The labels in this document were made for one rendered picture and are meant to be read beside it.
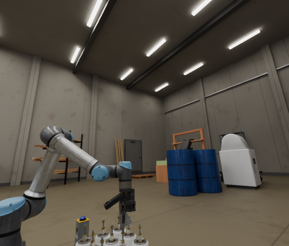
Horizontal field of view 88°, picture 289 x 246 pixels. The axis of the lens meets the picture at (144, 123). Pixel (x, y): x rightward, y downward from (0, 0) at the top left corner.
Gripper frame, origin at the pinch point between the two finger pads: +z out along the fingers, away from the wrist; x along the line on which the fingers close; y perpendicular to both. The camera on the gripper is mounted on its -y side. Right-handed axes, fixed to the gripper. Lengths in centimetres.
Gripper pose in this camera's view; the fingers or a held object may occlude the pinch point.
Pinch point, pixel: (121, 228)
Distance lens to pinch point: 100.5
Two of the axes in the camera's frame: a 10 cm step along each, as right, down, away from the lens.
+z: 0.3, 9.7, -2.6
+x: -3.3, 2.5, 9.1
